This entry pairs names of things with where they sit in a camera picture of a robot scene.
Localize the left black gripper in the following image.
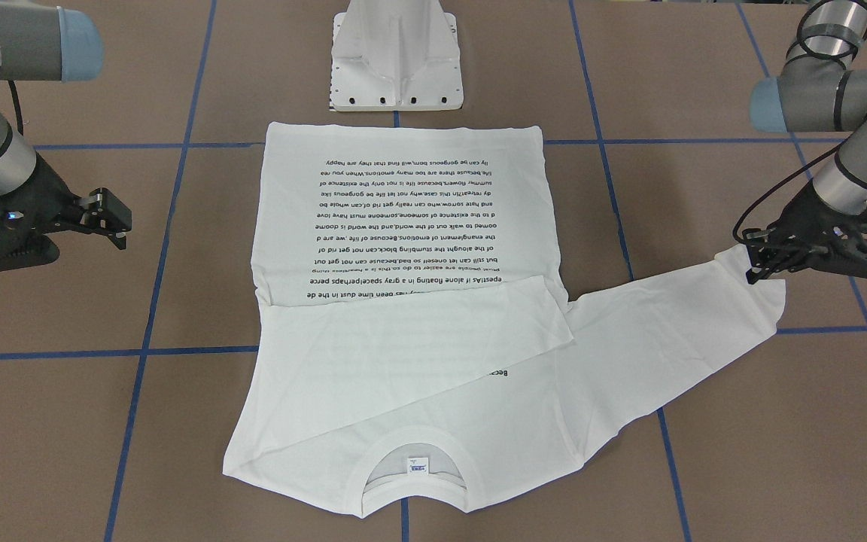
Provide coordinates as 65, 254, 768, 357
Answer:
741, 183, 867, 285

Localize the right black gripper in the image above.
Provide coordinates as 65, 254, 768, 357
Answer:
0, 157, 133, 272

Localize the white long-sleeve printed shirt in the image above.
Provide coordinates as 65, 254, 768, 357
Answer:
223, 121, 786, 518

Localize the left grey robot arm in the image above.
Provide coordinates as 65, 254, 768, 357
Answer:
733, 1, 867, 284

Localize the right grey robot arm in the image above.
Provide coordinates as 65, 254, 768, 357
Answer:
0, 1, 133, 272

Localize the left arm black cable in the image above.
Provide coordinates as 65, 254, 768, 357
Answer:
732, 0, 867, 245

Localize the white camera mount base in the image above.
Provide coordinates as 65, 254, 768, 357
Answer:
330, 1, 464, 112

